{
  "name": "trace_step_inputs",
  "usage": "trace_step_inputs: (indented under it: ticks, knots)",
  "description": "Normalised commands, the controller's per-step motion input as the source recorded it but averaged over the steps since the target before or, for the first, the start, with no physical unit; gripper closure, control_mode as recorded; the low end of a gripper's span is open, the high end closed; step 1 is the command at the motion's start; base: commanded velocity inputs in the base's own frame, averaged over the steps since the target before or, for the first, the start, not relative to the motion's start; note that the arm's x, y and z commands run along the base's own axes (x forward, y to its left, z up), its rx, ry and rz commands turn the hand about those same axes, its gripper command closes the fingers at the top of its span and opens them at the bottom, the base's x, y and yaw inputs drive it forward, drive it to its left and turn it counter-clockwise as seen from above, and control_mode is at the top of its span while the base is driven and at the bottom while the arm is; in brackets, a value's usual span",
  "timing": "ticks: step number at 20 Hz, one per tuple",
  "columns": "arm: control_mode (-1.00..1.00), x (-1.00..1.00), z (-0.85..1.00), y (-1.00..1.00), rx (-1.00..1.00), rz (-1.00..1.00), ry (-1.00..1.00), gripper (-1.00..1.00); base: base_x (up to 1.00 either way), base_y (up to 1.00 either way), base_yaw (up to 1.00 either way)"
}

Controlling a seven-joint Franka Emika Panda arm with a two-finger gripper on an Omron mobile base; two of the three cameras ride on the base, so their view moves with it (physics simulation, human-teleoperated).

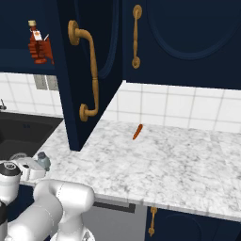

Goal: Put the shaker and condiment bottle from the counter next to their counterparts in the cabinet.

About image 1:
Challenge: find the navy base cabinet door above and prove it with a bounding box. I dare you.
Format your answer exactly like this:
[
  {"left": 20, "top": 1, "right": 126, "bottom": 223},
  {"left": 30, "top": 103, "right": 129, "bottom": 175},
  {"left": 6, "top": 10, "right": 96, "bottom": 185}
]
[{"left": 144, "top": 205, "right": 241, "bottom": 241}]

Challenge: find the black sink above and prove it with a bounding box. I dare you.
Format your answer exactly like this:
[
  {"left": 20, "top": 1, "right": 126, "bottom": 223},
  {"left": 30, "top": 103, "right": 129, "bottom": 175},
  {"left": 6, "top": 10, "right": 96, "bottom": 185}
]
[{"left": 0, "top": 110, "right": 64, "bottom": 161}]

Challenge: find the red condiment bottle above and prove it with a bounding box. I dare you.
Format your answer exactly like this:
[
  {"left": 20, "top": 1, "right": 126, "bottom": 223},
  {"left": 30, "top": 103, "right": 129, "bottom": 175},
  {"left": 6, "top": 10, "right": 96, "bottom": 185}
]
[{"left": 27, "top": 20, "right": 56, "bottom": 66}]

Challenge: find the navy closed cabinet door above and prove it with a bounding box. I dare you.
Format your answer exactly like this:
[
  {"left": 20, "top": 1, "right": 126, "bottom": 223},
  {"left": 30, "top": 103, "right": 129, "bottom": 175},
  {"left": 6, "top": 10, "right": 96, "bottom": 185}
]
[{"left": 121, "top": 0, "right": 241, "bottom": 91}]

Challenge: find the curved brass door handle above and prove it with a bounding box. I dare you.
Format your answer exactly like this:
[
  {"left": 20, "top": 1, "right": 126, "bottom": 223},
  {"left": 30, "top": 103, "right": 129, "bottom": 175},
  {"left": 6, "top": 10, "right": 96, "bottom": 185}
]
[{"left": 67, "top": 20, "right": 101, "bottom": 122}]

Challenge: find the small brass door handle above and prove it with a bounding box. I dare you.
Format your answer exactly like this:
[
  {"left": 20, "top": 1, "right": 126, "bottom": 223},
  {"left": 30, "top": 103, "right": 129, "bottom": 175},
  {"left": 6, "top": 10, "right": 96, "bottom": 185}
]
[{"left": 147, "top": 206, "right": 158, "bottom": 237}]

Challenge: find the grey wall outlet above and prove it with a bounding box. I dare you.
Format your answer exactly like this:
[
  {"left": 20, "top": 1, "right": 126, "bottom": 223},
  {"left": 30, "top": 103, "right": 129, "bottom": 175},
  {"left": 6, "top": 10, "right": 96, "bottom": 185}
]
[{"left": 33, "top": 73, "right": 59, "bottom": 91}]

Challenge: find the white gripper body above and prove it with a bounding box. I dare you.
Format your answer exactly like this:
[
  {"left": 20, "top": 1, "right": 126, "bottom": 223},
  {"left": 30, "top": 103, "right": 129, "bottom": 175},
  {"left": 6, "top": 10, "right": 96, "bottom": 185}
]
[{"left": 14, "top": 156, "right": 48, "bottom": 183}]

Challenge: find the navy wall cabinet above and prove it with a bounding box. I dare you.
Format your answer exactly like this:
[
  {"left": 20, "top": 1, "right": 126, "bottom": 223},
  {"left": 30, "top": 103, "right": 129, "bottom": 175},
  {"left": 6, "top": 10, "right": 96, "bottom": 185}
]
[{"left": 0, "top": 0, "right": 64, "bottom": 76}]

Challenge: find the navy open cabinet door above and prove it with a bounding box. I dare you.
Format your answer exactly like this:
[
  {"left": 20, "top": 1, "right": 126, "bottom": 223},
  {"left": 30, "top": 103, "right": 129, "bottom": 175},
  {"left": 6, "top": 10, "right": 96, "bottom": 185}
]
[{"left": 56, "top": 0, "right": 125, "bottom": 153}]

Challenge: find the grey shaker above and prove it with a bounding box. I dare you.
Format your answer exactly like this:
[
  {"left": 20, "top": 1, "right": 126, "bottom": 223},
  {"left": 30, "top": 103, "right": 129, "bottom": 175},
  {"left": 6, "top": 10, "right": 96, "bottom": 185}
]
[{"left": 36, "top": 151, "right": 52, "bottom": 172}]

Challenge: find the straight brass door handle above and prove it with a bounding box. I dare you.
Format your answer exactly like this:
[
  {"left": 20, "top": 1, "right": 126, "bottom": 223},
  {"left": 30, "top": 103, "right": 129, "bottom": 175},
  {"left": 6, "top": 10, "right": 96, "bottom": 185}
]
[{"left": 131, "top": 4, "right": 143, "bottom": 70}]

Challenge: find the navy sink base cabinet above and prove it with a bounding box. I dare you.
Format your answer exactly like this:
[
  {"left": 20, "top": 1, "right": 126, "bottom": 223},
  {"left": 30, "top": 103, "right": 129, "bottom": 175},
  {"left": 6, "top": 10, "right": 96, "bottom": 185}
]
[{"left": 5, "top": 184, "right": 36, "bottom": 222}]

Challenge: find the grey dishwasher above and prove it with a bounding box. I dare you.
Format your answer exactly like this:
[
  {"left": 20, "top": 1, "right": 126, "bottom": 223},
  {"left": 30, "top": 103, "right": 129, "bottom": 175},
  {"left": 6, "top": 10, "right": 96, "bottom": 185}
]
[{"left": 80, "top": 201, "right": 148, "bottom": 241}]

